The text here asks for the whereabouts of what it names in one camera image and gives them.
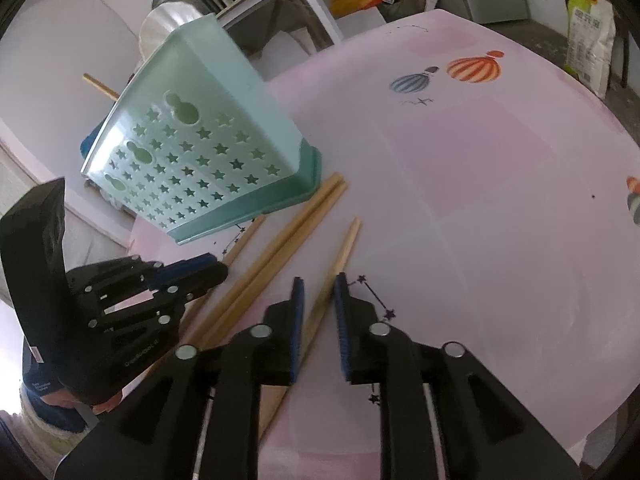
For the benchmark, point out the rice bag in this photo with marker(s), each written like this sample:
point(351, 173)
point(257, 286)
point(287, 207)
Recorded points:
point(590, 41)

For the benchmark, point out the white rice paddle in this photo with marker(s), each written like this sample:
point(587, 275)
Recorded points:
point(161, 22)

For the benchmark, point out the white pillow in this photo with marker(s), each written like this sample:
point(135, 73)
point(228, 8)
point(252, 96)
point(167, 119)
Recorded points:
point(284, 51)

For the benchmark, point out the white side table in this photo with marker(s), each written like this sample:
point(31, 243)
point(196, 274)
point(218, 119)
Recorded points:
point(252, 23)

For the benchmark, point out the person left hand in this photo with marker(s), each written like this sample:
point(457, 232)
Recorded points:
point(65, 399)

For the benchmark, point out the mint green utensil caddy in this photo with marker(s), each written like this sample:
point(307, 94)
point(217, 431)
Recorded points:
point(196, 144)

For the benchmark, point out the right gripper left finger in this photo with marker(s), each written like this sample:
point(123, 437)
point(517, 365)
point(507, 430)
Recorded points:
point(197, 415)

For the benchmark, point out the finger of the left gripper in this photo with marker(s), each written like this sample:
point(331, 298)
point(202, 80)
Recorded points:
point(121, 278)
point(146, 305)

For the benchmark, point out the pink balloon tablecloth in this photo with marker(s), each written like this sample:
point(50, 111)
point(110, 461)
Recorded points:
point(498, 201)

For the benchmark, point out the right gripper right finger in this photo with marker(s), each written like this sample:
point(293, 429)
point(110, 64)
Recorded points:
point(443, 414)

